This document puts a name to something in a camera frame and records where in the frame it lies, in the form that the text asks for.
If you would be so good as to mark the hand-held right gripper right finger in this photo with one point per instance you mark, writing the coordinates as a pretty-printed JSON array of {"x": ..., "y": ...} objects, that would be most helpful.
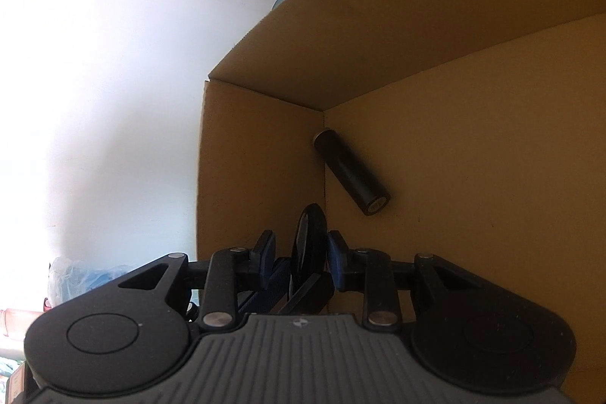
[{"x": 337, "y": 259}]

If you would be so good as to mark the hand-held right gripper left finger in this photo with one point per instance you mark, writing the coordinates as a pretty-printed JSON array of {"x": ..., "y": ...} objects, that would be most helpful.
[{"x": 266, "y": 255}]

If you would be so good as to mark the black round disc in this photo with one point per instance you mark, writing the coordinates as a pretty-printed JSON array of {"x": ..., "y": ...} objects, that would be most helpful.
[{"x": 307, "y": 243}]

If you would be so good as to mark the brown cardboard box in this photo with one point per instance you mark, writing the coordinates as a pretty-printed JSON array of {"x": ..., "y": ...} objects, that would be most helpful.
[{"x": 473, "y": 124}]

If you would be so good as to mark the black cylindrical tube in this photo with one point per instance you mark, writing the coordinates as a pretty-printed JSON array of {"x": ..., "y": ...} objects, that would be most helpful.
[{"x": 350, "y": 172}]

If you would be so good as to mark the clear plastic bag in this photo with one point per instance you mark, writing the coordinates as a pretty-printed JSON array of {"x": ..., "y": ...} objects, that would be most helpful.
[{"x": 75, "y": 276}]

